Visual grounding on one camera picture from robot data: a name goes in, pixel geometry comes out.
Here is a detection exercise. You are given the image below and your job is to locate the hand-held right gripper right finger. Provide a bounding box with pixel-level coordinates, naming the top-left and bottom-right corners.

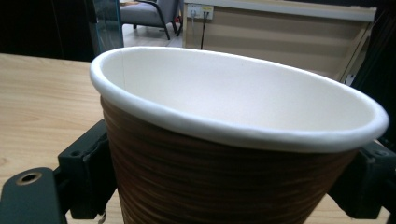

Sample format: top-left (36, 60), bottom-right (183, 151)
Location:
top-left (327, 140), bottom-right (396, 219)

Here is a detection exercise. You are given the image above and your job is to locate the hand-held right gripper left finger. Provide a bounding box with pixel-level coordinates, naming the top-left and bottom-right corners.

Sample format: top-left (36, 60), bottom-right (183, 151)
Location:
top-left (57, 119), bottom-right (119, 219)

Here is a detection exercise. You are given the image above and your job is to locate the brown ribbed paper cup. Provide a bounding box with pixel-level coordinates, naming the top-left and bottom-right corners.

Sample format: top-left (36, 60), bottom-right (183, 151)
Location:
top-left (89, 46), bottom-right (390, 224)

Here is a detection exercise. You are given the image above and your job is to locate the black metal stand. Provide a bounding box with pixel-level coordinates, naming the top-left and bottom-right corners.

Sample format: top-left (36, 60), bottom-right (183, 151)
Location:
top-left (351, 6), bottom-right (396, 147)

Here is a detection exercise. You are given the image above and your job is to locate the glass panel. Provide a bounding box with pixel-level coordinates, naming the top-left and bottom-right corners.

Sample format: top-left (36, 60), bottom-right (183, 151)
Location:
top-left (85, 0), bottom-right (125, 57)

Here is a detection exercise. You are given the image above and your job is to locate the beige wooden counter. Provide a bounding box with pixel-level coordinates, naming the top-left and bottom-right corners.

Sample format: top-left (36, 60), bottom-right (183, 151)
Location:
top-left (182, 0), bottom-right (377, 82)

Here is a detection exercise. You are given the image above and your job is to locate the grey armchair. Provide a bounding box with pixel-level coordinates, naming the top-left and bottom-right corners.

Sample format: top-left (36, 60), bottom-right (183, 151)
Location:
top-left (120, 0), bottom-right (185, 41)

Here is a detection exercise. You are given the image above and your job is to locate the black power cable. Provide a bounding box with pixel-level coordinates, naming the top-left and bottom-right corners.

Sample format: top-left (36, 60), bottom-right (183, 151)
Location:
top-left (200, 12), bottom-right (209, 50)

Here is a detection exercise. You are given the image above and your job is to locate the white wall socket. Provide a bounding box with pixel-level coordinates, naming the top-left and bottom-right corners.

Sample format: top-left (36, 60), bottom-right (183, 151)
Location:
top-left (186, 3), bottom-right (215, 21)

